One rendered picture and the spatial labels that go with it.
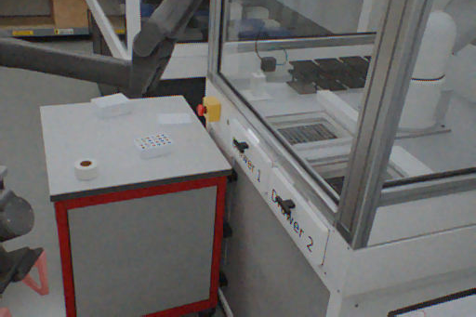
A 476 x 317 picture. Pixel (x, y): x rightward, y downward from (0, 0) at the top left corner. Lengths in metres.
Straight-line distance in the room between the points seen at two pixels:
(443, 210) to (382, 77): 0.41
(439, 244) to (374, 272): 0.18
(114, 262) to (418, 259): 1.01
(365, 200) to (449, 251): 0.35
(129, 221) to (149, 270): 0.24
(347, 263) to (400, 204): 0.18
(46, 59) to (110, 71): 0.14
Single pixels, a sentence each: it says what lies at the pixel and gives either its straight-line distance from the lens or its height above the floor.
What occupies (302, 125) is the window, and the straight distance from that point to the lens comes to 1.28.
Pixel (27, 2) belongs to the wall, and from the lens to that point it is 5.60.
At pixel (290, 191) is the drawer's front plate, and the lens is 1.31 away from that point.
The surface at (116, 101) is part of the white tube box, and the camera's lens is 2.02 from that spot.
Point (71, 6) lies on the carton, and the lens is 5.20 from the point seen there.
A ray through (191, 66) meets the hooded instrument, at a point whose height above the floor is 0.86.
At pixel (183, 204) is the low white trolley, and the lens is 1.73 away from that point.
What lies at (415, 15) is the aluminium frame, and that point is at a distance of 0.92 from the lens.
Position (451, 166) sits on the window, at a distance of 1.20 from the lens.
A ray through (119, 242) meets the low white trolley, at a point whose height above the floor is 0.51.
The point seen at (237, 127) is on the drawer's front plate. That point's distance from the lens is 1.60.
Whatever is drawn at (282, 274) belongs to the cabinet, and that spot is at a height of 0.60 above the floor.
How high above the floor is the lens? 1.66
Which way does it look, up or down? 29 degrees down
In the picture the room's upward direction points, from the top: 5 degrees clockwise
